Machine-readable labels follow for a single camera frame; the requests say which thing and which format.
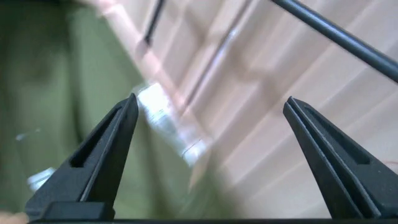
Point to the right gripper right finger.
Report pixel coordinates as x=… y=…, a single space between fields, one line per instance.
x=351 y=193

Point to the beige curtain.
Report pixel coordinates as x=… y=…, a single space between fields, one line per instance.
x=295 y=124

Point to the black clothes rack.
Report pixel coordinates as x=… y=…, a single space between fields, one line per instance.
x=342 y=38

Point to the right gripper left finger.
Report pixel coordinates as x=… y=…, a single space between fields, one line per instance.
x=102 y=174

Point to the green printed shirt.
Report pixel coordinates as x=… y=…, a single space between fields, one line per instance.
x=46 y=77

